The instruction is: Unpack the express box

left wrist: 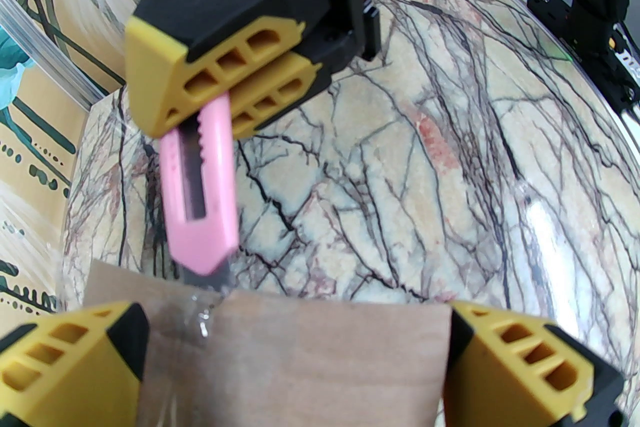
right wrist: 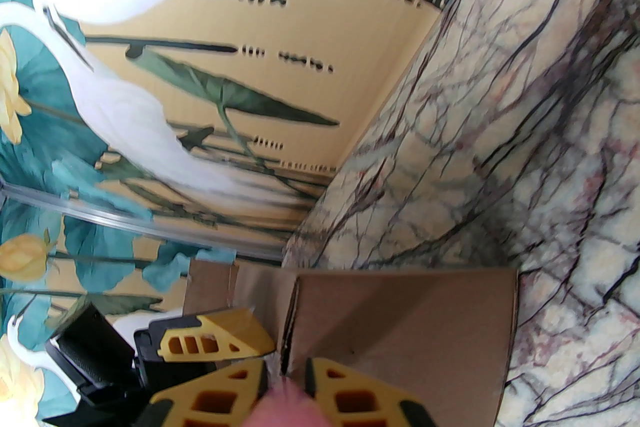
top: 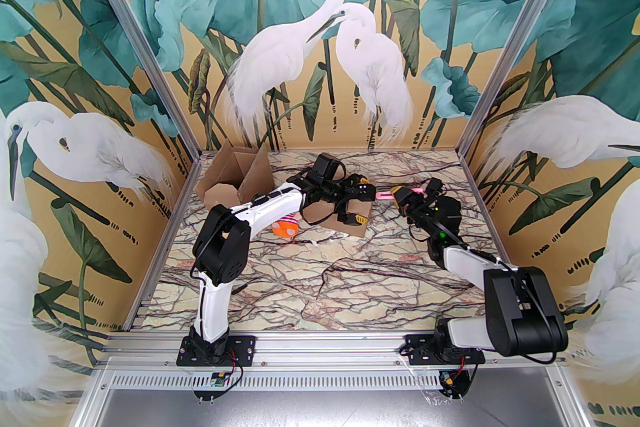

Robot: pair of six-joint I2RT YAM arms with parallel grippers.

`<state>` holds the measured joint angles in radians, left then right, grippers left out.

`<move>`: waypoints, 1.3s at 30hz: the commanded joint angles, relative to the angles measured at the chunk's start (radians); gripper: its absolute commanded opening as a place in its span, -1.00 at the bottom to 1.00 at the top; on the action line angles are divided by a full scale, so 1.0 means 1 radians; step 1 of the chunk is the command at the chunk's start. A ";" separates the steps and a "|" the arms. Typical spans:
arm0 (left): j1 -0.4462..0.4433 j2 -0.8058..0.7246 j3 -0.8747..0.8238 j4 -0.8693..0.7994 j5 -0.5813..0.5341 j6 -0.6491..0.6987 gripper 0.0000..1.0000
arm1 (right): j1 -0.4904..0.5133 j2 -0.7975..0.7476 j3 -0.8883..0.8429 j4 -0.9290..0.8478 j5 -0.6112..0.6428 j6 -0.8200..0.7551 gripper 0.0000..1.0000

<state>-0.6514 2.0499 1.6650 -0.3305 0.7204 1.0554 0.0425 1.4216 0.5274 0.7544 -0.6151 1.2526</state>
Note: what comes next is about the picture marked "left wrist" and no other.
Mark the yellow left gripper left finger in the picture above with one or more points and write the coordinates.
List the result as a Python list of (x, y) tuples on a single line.
[(70, 365)]

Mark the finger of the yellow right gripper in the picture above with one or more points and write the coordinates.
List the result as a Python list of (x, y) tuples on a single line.
[(280, 94), (200, 29)]

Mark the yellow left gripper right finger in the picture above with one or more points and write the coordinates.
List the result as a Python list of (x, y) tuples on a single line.
[(525, 375)]

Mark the pink utility knife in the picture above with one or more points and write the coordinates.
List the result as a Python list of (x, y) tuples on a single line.
[(220, 194)]

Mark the brown cardboard express box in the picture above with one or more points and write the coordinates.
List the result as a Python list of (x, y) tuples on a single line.
[(325, 365)]

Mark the aluminium frame post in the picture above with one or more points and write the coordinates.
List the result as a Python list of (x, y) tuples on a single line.
[(45, 59)]

